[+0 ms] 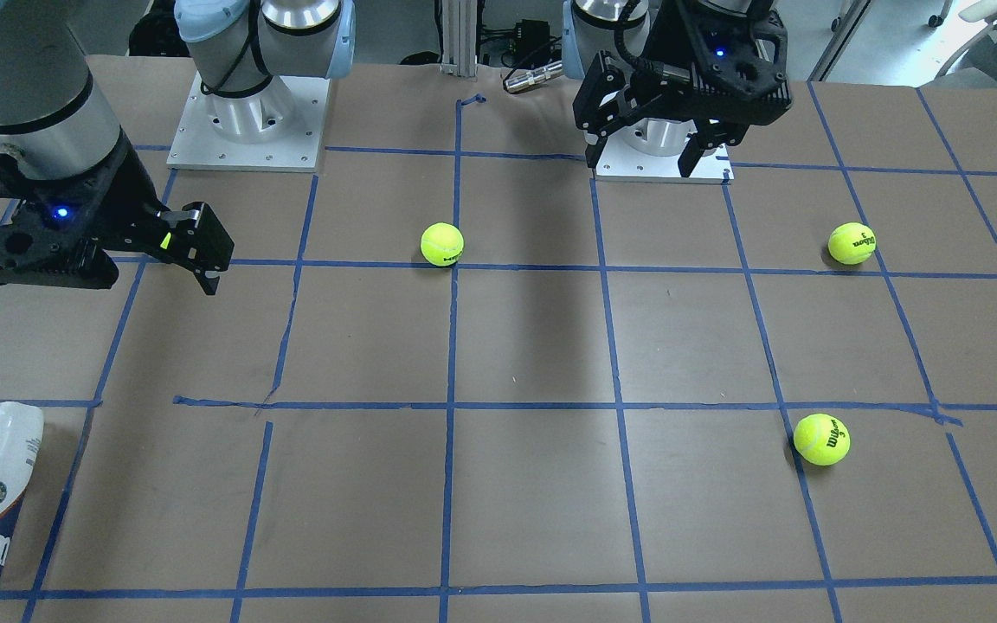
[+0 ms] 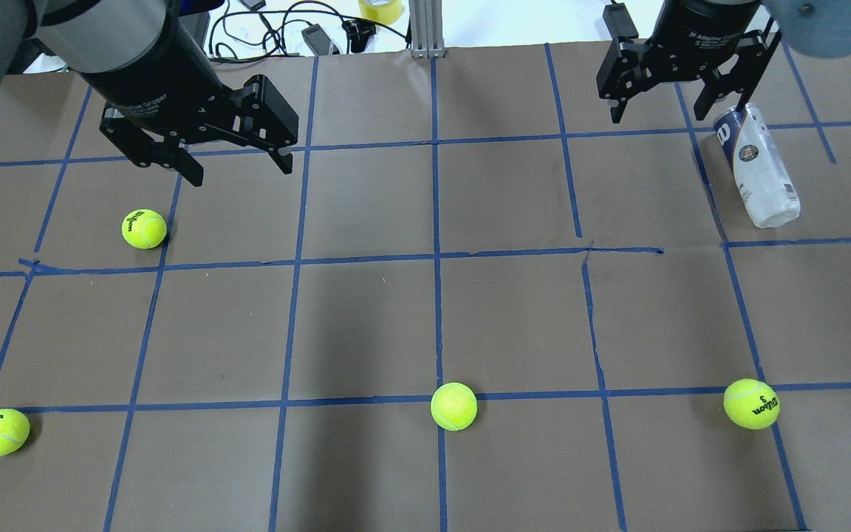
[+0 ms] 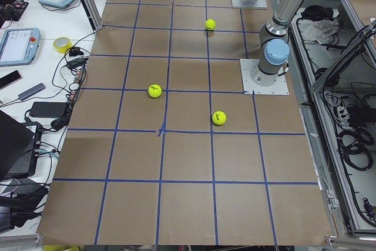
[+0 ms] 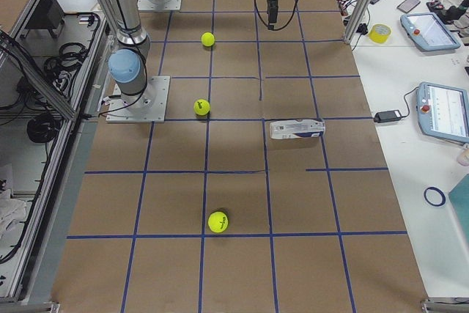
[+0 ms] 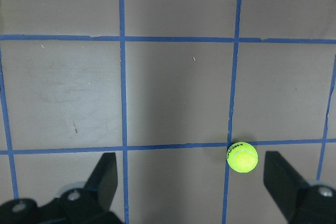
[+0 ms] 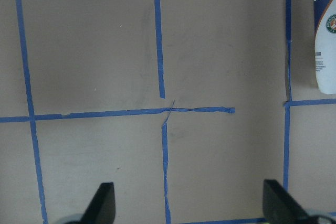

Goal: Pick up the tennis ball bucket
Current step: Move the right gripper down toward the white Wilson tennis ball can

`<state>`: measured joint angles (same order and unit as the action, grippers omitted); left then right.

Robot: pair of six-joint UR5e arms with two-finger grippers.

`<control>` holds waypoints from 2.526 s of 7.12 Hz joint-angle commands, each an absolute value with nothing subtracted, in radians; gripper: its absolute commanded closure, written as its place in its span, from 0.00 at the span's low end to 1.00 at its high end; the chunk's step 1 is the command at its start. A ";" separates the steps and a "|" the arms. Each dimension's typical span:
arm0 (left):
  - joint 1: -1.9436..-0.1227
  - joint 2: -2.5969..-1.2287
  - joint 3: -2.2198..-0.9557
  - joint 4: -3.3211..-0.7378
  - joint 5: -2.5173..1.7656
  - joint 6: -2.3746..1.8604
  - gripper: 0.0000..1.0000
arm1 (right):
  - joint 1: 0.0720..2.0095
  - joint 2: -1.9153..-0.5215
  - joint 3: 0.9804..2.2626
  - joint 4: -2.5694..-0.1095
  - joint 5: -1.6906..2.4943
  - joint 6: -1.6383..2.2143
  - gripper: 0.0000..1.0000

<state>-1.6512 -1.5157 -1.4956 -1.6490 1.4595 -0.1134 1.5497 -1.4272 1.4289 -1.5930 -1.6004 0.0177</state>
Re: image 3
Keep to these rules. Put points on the black smartphone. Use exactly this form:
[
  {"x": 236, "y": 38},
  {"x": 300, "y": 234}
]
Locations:
[{"x": 9, "y": 79}]

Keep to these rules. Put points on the tennis ball front left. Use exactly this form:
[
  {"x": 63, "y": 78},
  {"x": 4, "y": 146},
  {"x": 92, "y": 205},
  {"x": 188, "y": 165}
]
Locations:
[{"x": 155, "y": 91}]

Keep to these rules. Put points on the tennis ball centre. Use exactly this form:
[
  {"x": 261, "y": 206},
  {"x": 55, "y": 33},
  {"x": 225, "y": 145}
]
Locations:
[{"x": 210, "y": 24}]

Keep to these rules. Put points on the white crumpled cloth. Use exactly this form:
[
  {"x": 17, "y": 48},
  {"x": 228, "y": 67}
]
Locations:
[{"x": 321, "y": 31}]

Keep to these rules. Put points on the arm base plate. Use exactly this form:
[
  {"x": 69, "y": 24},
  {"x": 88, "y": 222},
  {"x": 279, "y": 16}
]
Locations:
[
  {"x": 257, "y": 83},
  {"x": 249, "y": 4}
]

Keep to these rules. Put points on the tennis ball near base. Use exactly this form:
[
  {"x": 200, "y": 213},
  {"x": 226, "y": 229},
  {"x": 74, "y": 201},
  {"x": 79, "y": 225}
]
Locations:
[{"x": 219, "y": 118}]

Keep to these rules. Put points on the black laptop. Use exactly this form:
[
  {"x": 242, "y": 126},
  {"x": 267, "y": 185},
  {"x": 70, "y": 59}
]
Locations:
[{"x": 19, "y": 145}]

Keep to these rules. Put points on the grey usb hub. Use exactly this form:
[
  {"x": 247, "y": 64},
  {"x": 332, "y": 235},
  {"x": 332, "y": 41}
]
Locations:
[{"x": 31, "y": 91}]

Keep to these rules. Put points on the yellow tape roll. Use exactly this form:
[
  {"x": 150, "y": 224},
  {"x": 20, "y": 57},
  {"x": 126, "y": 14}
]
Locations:
[{"x": 62, "y": 44}]

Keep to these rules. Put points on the near teach pendant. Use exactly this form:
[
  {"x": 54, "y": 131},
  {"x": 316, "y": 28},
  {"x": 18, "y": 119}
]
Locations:
[{"x": 19, "y": 46}]

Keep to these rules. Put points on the black power adapter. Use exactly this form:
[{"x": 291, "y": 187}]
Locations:
[{"x": 48, "y": 109}]

